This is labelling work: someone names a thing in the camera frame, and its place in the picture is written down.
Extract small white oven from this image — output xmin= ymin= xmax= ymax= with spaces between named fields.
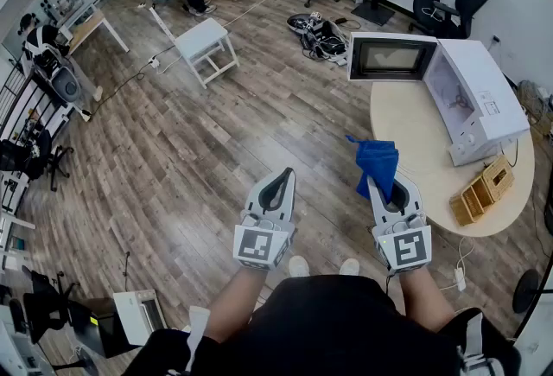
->
xmin=112 ymin=289 xmax=168 ymax=346

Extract person's left forearm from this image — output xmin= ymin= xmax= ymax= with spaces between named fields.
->
xmin=202 ymin=265 xmax=277 ymax=345

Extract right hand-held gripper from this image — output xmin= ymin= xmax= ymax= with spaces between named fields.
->
xmin=366 ymin=174 xmax=433 ymax=276

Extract white microwave oven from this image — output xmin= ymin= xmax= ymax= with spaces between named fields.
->
xmin=347 ymin=31 xmax=531 ymax=168

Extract black equipment pile with cables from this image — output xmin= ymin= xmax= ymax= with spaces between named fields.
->
xmin=286 ymin=10 xmax=350 ymax=63

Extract black metal shelf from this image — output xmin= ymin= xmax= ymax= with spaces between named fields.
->
xmin=0 ymin=62 xmax=47 ymax=144

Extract cardboard box of cables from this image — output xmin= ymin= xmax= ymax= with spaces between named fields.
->
xmin=517 ymin=79 xmax=553 ymax=127

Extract person's left white shoe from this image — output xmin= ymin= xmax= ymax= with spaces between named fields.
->
xmin=288 ymin=255 xmax=310 ymax=278

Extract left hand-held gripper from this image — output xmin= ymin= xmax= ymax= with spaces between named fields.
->
xmin=232 ymin=167 xmax=297 ymax=271

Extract white wooden chair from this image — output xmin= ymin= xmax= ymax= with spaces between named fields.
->
xmin=149 ymin=6 xmax=241 ymax=89

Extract blue cloth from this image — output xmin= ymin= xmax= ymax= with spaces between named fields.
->
xmin=345 ymin=134 xmax=401 ymax=205

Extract wooden desk with white legs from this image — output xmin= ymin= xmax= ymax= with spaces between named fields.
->
xmin=64 ymin=9 xmax=130 ymax=56

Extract wicker basket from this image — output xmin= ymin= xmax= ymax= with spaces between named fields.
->
xmin=448 ymin=156 xmax=516 ymax=227

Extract black box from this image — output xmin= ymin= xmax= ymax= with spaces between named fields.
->
xmin=68 ymin=297 xmax=130 ymax=360

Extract person's right forearm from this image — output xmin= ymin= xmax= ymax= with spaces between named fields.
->
xmin=397 ymin=268 xmax=457 ymax=335

